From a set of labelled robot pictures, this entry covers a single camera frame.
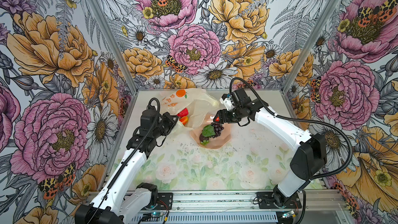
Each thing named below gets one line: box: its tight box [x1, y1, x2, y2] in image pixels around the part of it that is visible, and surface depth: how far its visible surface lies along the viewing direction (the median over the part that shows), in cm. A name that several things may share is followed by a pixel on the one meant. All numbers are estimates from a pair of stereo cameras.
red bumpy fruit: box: [176, 107, 190, 118], surface depth 104 cm
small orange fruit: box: [179, 115, 189, 126], surface depth 102 cm
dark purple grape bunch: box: [201, 122, 225, 139], surface depth 93 cm
